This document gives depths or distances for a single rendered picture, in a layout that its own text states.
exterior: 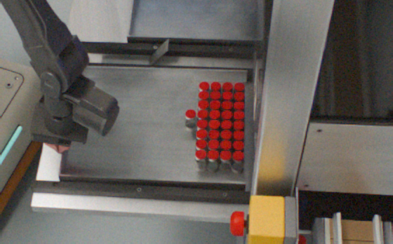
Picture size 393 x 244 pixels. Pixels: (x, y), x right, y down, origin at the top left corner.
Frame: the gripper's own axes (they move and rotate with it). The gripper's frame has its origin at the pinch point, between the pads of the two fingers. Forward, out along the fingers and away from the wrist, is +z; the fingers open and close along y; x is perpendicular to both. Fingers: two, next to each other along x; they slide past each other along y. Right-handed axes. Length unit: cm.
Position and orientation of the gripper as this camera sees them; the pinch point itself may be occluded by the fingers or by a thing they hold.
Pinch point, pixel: (60, 148)
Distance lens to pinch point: 142.5
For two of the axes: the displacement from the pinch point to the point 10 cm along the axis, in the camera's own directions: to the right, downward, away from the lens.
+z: -1.0, 5.3, 8.4
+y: 9.9, 1.6, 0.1
